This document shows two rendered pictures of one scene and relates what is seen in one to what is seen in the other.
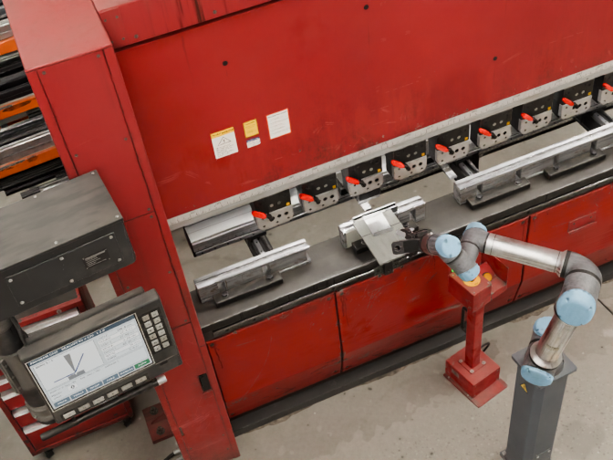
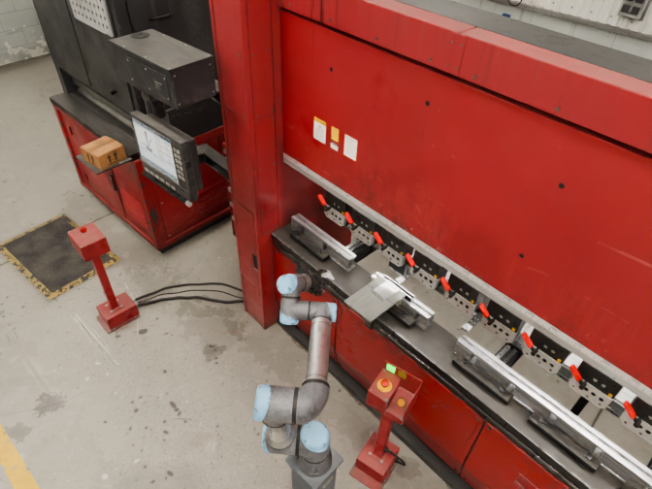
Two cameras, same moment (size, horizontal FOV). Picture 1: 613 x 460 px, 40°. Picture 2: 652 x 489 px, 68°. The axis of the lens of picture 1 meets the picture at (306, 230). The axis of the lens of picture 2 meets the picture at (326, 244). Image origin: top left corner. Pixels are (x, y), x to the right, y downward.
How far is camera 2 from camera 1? 230 cm
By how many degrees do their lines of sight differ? 44
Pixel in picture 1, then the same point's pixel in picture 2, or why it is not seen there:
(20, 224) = (160, 46)
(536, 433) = not seen: outside the picture
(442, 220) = (428, 343)
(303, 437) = (287, 360)
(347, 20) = (410, 103)
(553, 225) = (504, 457)
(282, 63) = (362, 101)
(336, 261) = (354, 285)
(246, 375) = not seen: hidden behind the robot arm
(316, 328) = not seen: hidden behind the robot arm
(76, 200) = (183, 55)
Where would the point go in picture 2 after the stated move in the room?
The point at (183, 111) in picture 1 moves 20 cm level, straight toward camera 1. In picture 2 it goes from (305, 85) to (267, 95)
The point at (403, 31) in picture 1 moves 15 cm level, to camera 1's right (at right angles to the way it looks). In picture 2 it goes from (449, 152) to (475, 173)
